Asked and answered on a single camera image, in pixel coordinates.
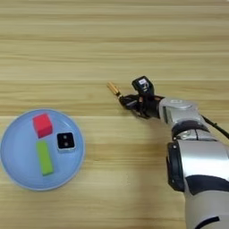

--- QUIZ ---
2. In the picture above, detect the red cube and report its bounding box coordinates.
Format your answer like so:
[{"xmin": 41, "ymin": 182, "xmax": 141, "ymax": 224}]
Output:
[{"xmin": 32, "ymin": 113, "xmax": 55, "ymax": 140}]

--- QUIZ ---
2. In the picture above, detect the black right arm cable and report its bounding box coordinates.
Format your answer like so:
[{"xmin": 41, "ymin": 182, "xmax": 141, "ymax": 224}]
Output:
[{"xmin": 202, "ymin": 114, "xmax": 229, "ymax": 140}]

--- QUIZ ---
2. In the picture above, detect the green rectangular block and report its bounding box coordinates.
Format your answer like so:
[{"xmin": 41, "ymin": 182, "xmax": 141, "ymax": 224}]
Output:
[{"xmin": 35, "ymin": 140, "xmax": 55, "ymax": 177}]

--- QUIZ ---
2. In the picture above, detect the blue round plate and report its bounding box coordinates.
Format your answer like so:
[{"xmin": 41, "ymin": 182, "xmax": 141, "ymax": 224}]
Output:
[{"xmin": 0, "ymin": 108, "xmax": 86, "ymax": 191}]

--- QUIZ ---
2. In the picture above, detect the amber handled screwdriver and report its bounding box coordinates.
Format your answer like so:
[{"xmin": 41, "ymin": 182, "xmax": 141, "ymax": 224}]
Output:
[{"xmin": 106, "ymin": 81, "xmax": 123, "ymax": 98}]

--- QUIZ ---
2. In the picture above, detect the white cube with black face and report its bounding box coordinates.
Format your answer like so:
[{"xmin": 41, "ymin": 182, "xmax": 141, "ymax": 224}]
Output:
[{"xmin": 55, "ymin": 131, "xmax": 77, "ymax": 154}]

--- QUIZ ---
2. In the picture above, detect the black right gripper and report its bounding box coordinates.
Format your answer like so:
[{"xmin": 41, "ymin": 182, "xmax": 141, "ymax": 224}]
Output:
[{"xmin": 118, "ymin": 93, "xmax": 165, "ymax": 120}]

